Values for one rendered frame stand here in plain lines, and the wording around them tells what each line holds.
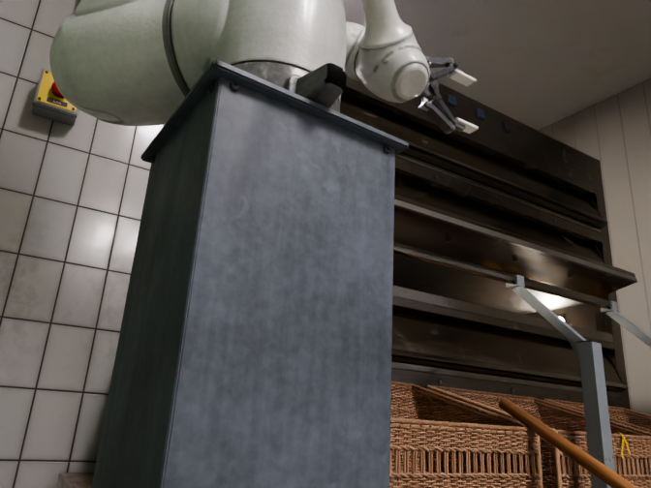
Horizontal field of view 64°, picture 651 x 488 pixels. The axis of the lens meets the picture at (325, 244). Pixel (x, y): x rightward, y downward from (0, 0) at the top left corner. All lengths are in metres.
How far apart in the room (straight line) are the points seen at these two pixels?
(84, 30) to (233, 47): 0.22
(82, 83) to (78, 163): 0.79
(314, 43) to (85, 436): 1.08
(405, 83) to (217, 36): 0.47
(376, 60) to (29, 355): 1.00
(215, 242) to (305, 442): 0.17
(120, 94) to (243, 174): 0.30
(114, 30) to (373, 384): 0.50
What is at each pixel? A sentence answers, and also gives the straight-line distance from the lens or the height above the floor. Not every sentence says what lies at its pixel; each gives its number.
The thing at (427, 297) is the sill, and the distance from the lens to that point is 1.93.
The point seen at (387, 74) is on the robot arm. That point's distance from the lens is 1.00.
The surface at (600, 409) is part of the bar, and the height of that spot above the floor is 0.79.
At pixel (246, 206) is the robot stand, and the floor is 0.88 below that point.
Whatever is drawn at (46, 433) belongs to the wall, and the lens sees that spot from 1.40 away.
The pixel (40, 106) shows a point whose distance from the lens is 1.51.
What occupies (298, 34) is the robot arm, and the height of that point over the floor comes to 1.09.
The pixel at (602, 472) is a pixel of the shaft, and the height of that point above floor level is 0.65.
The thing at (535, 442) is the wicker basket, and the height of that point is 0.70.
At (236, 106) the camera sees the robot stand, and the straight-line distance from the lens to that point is 0.47.
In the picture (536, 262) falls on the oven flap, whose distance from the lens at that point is 2.31.
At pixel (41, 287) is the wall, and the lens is 1.42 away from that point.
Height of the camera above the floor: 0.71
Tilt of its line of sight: 19 degrees up
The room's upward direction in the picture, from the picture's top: 4 degrees clockwise
